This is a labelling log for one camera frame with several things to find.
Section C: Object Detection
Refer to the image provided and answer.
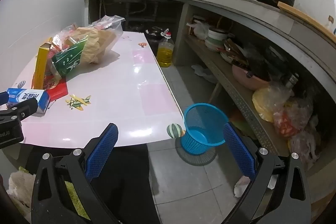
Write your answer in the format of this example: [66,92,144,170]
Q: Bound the person's dark trousers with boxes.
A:
[92,144,161,224]

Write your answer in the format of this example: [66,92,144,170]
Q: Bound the red snack bag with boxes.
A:
[44,76,69,102]

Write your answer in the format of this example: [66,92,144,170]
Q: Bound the clear bag with red contents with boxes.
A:
[273,98,315,138]

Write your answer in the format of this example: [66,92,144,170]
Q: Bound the black pan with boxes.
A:
[236,46,289,80]

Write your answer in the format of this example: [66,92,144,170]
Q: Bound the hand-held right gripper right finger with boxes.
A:
[220,121,313,224]

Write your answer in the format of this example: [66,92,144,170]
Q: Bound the grey concrete kitchen counter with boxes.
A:
[84,0,336,83]

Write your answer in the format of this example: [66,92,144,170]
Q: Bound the blue white toothpaste box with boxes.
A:
[6,88,51,114]

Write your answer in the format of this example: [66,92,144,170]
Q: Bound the blue mesh wastebasket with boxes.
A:
[180,103,229,157]

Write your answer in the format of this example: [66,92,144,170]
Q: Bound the fluffy seat cushion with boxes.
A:
[7,166,38,218]

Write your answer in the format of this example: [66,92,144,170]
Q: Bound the crumpled white bag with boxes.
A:
[191,64,217,83]

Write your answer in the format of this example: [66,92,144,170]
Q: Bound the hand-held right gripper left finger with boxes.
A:
[31,123,121,224]

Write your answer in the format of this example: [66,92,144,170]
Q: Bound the pink basin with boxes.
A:
[232,64,271,90]

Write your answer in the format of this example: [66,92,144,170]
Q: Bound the crumpled white tissue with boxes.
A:
[234,175,251,198]

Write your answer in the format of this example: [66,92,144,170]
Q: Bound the wooden cutting board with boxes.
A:
[278,1,336,42]

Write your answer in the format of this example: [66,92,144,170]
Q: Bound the grey lower shelf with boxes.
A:
[184,36,290,157]

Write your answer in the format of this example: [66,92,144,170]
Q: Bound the clear red printed wrapper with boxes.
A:
[52,25,78,51]

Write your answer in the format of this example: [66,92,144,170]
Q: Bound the yellow cardboard box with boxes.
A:
[34,43,53,90]

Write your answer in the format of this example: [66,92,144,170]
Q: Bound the stack of white bowls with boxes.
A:
[205,27,229,52]

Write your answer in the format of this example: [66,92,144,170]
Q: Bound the cooking oil bottle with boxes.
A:
[157,28,175,68]

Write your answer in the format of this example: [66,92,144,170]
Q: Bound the pile of brown utensils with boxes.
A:
[222,39,252,65]

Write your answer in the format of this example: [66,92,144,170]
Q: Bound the yellow plastic bag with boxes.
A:
[252,86,293,123]

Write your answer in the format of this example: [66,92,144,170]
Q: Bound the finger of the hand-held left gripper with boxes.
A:
[0,99,39,123]
[0,91,10,107]

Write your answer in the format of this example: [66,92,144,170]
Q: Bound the white plastic bag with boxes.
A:
[187,21,210,39]

